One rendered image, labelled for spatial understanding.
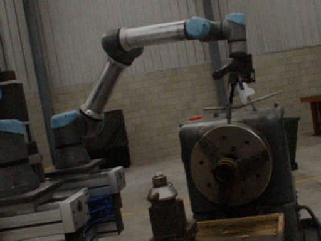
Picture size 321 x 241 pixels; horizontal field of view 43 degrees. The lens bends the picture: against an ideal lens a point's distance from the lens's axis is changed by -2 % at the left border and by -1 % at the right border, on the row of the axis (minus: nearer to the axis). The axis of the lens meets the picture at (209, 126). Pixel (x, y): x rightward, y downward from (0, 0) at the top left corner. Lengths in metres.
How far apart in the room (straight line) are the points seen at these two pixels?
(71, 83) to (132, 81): 1.70
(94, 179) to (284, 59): 10.70
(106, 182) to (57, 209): 0.50
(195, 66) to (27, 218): 10.55
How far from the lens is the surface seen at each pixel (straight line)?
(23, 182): 1.33
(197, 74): 11.65
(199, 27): 1.46
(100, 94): 1.83
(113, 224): 1.77
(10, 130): 1.33
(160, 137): 11.61
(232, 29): 1.58
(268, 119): 1.68
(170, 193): 1.01
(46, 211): 1.29
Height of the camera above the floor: 1.34
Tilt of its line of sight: 4 degrees down
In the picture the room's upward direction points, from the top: 10 degrees counter-clockwise
